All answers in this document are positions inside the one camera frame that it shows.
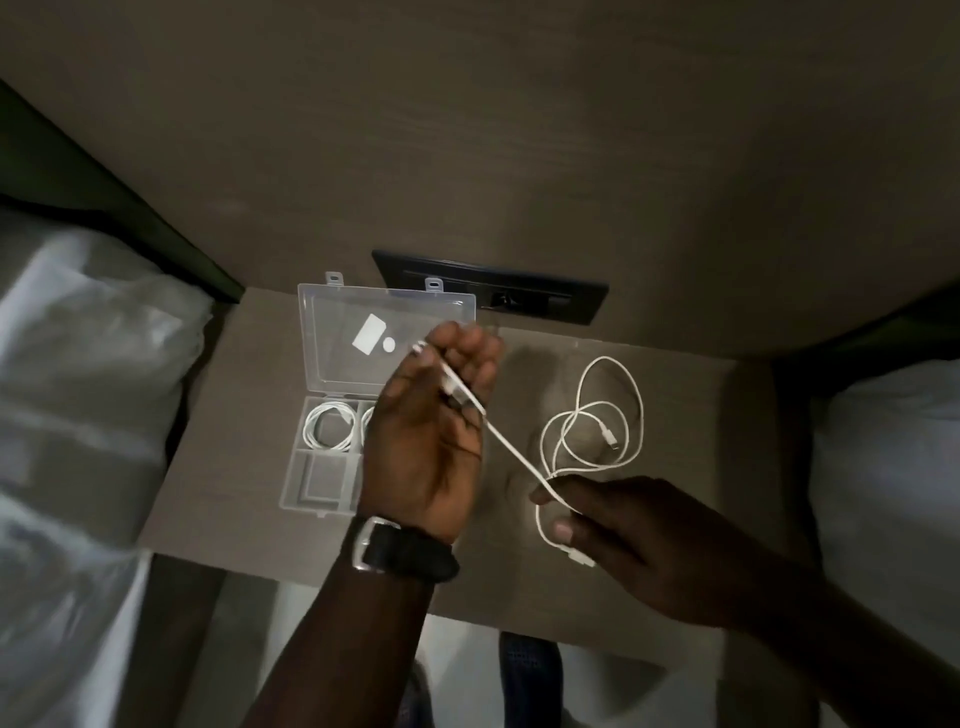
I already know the person's right hand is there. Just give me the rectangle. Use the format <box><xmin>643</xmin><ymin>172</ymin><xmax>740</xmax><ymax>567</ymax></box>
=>
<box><xmin>528</xmin><ymin>475</ymin><xmax>760</xmax><ymax>631</ymax></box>

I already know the person's left hand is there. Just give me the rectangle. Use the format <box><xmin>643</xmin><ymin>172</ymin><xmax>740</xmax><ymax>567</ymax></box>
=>
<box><xmin>358</xmin><ymin>321</ymin><xmax>504</xmax><ymax>546</ymax></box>

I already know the long white charging cable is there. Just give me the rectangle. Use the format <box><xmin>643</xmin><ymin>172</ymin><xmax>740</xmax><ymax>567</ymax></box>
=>
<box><xmin>414</xmin><ymin>339</ymin><xmax>646</xmax><ymax>569</ymax></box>

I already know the person's left forearm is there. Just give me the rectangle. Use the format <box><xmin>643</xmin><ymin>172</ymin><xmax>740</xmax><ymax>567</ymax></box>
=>
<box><xmin>240</xmin><ymin>561</ymin><xmax>451</xmax><ymax>728</ymax></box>

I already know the person's right forearm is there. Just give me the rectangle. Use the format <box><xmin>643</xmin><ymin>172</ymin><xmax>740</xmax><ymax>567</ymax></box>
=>
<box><xmin>716</xmin><ymin>551</ymin><xmax>960</xmax><ymax>728</ymax></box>

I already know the clear plastic organizer box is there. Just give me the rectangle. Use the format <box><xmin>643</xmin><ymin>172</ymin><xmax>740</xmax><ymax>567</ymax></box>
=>
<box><xmin>278</xmin><ymin>272</ymin><xmax>478</xmax><ymax>519</ymax></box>

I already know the person's leg in jeans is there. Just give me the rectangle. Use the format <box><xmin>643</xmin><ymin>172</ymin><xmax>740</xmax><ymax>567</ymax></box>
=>
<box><xmin>498</xmin><ymin>631</ymin><xmax>565</xmax><ymax>728</ymax></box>

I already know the black wristwatch with silver buckle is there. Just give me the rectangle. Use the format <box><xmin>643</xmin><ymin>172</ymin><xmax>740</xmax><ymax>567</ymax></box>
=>
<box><xmin>341</xmin><ymin>515</ymin><xmax>461</xmax><ymax>585</ymax></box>

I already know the white bed pillow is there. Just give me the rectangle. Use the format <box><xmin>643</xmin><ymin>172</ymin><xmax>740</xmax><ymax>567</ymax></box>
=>
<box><xmin>0</xmin><ymin>202</ymin><xmax>219</xmax><ymax>728</ymax></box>
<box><xmin>808</xmin><ymin>358</ymin><xmax>960</xmax><ymax>728</ymax></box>

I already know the dark bed headboard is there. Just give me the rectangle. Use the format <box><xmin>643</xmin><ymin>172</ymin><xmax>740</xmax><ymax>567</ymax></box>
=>
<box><xmin>771</xmin><ymin>279</ymin><xmax>960</xmax><ymax>399</ymax></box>
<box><xmin>0</xmin><ymin>78</ymin><xmax>246</xmax><ymax>304</ymax></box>

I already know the black wall outlet panel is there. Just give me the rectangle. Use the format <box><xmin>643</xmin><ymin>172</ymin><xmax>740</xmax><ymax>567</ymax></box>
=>
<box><xmin>372</xmin><ymin>249</ymin><xmax>609</xmax><ymax>327</ymax></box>

